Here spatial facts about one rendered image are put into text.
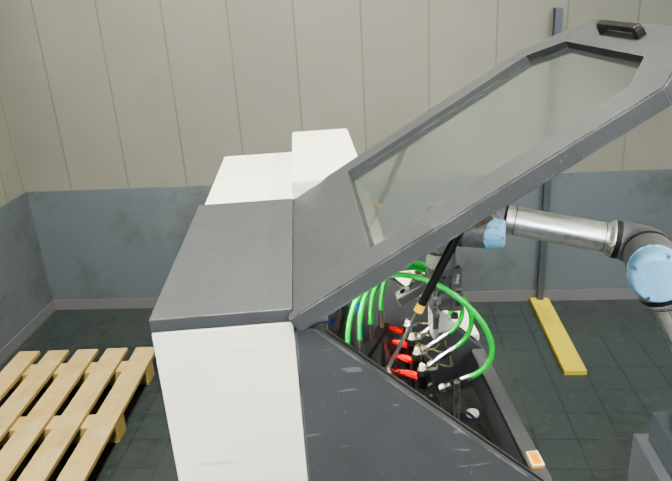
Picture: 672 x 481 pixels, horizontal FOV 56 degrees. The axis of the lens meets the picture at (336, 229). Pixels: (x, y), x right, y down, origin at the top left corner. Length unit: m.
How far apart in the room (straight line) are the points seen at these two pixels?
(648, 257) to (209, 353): 0.97
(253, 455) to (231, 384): 0.18
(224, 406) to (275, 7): 2.98
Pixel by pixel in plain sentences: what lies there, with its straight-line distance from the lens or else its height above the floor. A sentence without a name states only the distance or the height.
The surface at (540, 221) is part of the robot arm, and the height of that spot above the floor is 1.50.
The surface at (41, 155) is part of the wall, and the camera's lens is 4.65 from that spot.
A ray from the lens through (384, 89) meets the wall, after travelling 3.99.
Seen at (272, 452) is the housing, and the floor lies 1.16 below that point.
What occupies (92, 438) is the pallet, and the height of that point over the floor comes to 0.12.
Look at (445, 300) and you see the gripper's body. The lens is 1.65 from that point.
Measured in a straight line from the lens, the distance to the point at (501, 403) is 1.92.
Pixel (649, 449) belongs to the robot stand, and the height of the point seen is 0.80.
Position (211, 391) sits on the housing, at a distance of 1.35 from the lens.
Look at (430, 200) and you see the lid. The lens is 1.35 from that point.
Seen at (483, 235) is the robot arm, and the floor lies 1.51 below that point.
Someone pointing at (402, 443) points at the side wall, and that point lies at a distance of 1.45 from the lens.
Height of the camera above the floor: 2.08
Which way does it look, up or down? 21 degrees down
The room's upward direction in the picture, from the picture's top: 3 degrees counter-clockwise
